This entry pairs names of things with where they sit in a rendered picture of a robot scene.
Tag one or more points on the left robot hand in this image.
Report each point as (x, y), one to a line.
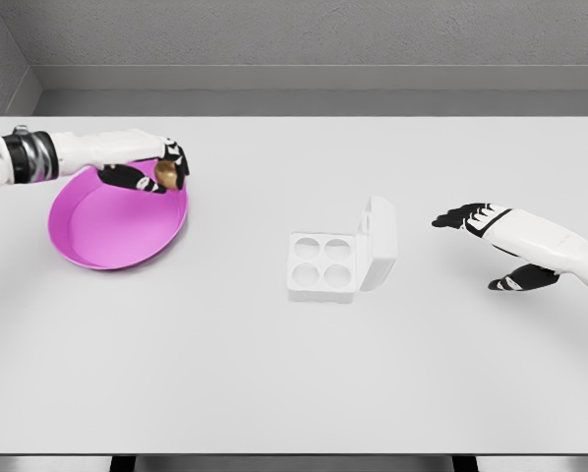
(127, 145)

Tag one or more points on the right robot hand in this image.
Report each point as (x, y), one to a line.
(520, 236)

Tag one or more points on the brown egg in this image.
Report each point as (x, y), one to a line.
(167, 174)

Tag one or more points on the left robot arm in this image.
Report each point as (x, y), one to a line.
(33, 153)

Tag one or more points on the white egg box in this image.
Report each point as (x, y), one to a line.
(340, 253)

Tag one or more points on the pink round plate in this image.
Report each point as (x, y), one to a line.
(122, 226)

